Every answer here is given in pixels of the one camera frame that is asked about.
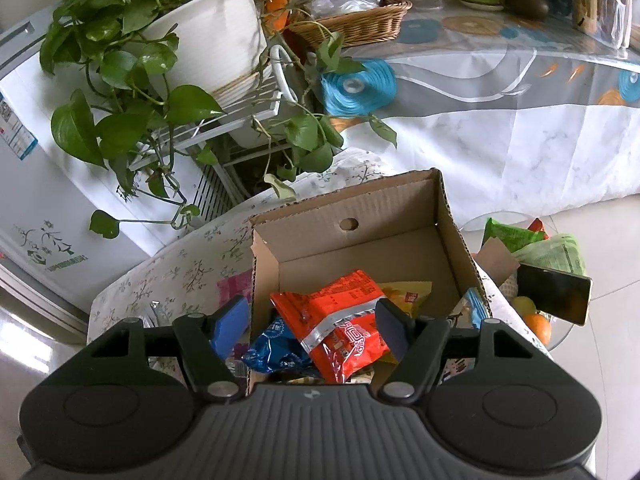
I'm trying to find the white plant stand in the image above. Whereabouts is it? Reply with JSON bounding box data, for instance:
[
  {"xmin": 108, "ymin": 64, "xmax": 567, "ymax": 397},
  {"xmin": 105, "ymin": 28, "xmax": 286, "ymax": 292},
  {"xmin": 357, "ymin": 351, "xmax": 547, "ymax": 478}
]
[{"xmin": 125, "ymin": 46, "xmax": 297, "ymax": 226}]

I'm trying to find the cardboard box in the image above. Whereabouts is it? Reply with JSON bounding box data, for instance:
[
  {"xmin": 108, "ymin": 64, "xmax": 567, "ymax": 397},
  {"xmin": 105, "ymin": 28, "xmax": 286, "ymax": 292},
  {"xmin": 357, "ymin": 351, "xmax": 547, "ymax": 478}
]
[{"xmin": 250, "ymin": 169, "xmax": 485, "ymax": 338}]

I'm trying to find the orange snack bag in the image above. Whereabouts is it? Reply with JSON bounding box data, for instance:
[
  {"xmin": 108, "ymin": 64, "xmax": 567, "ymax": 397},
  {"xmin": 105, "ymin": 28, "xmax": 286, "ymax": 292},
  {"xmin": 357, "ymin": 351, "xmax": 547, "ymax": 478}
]
[{"xmin": 270, "ymin": 270, "xmax": 388, "ymax": 384}]

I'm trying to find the black smartphone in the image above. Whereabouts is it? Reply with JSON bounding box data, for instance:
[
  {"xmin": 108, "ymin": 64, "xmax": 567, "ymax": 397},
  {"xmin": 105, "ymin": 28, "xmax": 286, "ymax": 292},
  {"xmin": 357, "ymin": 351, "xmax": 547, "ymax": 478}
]
[{"xmin": 516, "ymin": 263, "xmax": 592, "ymax": 326}]

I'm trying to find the white blue snack bag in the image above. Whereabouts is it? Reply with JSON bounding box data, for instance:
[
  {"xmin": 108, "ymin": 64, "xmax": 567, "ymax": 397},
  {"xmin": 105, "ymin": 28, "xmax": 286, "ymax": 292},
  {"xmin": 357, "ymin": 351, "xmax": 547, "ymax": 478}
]
[{"xmin": 448, "ymin": 287, "xmax": 490, "ymax": 330}]

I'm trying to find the brown teapot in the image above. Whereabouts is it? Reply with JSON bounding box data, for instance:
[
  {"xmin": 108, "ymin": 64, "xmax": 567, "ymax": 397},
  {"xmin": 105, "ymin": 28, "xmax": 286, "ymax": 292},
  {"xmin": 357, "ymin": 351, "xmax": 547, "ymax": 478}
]
[{"xmin": 500, "ymin": 0, "xmax": 549, "ymax": 21}]

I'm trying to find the white refrigerator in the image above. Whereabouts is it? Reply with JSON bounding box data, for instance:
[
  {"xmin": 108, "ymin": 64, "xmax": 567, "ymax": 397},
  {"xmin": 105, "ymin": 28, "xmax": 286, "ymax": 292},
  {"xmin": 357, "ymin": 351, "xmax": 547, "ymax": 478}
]
[{"xmin": 1, "ymin": 8, "xmax": 189, "ymax": 337}]

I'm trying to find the silver foil snack bag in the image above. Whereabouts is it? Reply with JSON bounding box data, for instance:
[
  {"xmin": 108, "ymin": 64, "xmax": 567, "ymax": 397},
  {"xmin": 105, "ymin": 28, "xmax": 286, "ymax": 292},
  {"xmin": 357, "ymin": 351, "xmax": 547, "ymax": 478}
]
[{"xmin": 140, "ymin": 300, "xmax": 174, "ymax": 328}]

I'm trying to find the white plant pot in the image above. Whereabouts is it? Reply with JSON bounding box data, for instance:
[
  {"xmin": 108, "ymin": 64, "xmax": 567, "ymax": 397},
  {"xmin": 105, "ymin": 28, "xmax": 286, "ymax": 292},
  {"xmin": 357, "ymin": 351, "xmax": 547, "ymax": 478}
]
[{"xmin": 143, "ymin": 0, "xmax": 267, "ymax": 107}]

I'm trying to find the orange fruit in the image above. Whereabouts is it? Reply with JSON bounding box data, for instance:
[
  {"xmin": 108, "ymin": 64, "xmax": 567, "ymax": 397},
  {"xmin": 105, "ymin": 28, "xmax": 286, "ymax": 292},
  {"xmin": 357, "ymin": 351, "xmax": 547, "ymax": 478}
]
[{"xmin": 523, "ymin": 313, "xmax": 552, "ymax": 346}]

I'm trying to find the wicker basket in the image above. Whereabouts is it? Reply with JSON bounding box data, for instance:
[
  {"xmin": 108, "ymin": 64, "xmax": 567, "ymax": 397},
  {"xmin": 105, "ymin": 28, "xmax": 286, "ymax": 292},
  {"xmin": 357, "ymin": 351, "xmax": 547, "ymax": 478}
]
[{"xmin": 288, "ymin": 0, "xmax": 412, "ymax": 49}]

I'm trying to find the yellow snack bag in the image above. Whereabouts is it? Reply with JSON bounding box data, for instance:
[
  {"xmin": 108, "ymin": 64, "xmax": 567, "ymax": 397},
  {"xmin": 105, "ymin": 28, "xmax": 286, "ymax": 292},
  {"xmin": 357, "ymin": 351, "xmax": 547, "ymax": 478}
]
[{"xmin": 378, "ymin": 281, "xmax": 432, "ymax": 318}]

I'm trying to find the blue foil snack bag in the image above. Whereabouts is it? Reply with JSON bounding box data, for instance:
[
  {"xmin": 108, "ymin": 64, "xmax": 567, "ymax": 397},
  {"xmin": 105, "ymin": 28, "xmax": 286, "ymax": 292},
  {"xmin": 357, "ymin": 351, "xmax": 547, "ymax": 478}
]
[{"xmin": 241, "ymin": 316, "xmax": 312, "ymax": 374}]

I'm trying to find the pothos plant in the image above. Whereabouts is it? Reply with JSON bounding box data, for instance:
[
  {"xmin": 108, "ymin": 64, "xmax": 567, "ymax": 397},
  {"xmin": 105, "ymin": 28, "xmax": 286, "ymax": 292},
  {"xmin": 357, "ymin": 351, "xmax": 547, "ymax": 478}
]
[{"xmin": 24, "ymin": 0, "xmax": 399, "ymax": 241}]

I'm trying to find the pink snack bag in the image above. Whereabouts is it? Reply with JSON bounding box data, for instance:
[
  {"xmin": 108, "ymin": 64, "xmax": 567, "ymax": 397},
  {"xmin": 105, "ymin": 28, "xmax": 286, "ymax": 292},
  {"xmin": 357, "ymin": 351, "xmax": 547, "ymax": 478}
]
[{"xmin": 217, "ymin": 270, "xmax": 253, "ymax": 307}]

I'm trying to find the floral tablecloth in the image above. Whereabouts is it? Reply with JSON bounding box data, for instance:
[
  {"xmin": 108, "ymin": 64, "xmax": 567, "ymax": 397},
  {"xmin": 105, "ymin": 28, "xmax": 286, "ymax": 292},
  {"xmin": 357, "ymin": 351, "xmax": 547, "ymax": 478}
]
[{"xmin": 87, "ymin": 148, "xmax": 390, "ymax": 342}]

